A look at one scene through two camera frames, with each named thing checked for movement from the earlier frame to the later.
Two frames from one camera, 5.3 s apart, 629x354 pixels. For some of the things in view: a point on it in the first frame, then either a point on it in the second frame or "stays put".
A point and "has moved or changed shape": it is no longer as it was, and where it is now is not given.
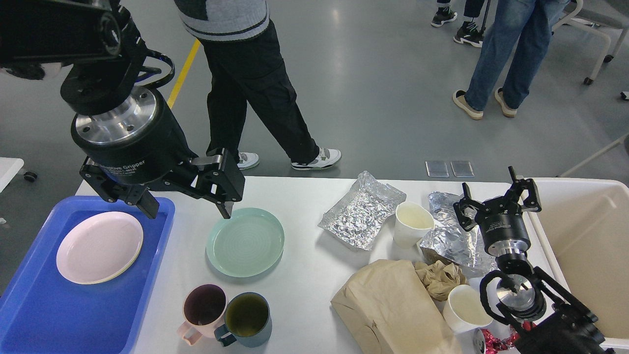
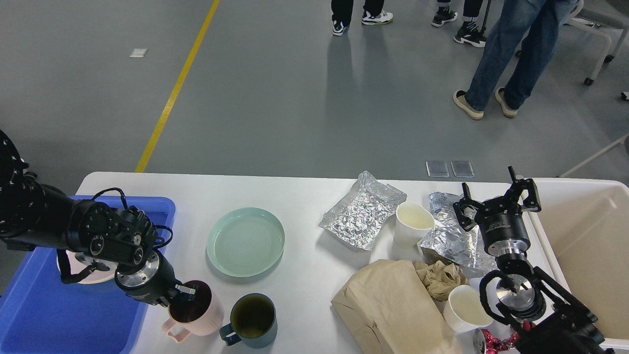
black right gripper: (500, 220) stays put
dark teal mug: (247, 321) has moved or changed shape
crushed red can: (494, 345) stays put
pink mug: (204, 307) has moved or changed shape
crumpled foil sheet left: (360, 211) stays put
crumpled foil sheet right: (449, 240) stays put
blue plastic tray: (42, 312) stays put
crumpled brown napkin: (440, 279) stays put
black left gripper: (139, 143) → (154, 282)
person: (242, 65) → (373, 14)
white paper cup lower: (465, 311) stays put
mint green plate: (245, 245) stays put
